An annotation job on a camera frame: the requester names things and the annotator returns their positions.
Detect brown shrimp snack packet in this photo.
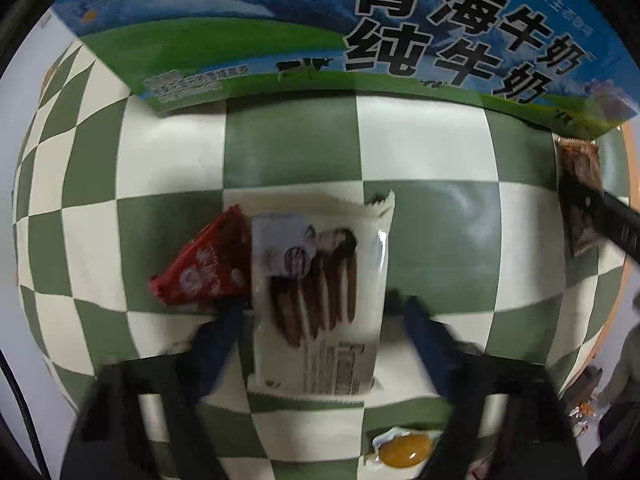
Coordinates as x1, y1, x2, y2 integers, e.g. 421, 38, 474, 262
555, 136, 603, 257

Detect yellow cake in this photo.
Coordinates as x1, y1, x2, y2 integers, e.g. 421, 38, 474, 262
363, 427, 442, 469

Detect red small snack packet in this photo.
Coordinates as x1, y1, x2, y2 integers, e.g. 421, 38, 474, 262
148, 205, 252, 306

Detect white chocolate biscuit packet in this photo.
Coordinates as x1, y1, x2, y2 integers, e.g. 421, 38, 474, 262
239, 193, 396, 398

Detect cardboard box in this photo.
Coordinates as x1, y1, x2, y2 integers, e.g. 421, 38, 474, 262
53, 0, 639, 140

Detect green white checkered tablecloth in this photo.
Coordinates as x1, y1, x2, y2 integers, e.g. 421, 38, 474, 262
12, 39, 632, 480

